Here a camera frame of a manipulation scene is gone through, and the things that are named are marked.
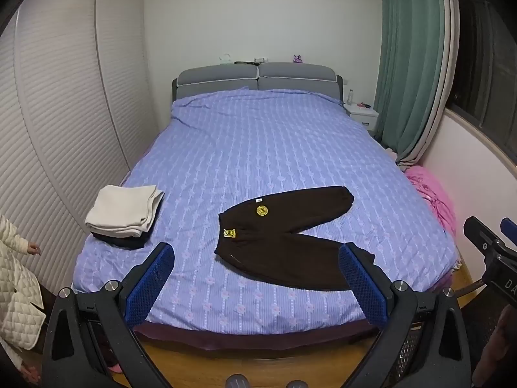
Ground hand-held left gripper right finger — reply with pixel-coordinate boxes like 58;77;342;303
338;242;485;388

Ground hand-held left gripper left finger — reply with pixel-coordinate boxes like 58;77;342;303
40;242;176;388

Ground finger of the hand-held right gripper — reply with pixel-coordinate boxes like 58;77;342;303
500;217;517;247
464;216;505;257

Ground dark brown pants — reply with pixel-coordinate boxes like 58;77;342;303
214;186;376;292

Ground person's right hand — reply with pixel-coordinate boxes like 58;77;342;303
474;303;517;388

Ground black folded cloth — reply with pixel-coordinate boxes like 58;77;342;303
90;230;148;250

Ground pink cloth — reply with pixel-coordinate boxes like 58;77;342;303
405;166;456;235

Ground cream folded cloth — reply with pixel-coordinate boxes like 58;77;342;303
85;185;165;238

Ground dark window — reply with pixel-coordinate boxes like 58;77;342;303
444;0;517;166

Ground white nightstand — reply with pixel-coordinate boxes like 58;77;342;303
343;103;380;132

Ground purple patterned bedsheet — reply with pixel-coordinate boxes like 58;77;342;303
72;86;459;335

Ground white louvered wardrobe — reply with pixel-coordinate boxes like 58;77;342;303
0;0;170;292

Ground green curtain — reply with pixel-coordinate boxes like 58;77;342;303
374;0;445;158

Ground grey bed headboard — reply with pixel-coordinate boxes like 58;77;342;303
172;61;344;103

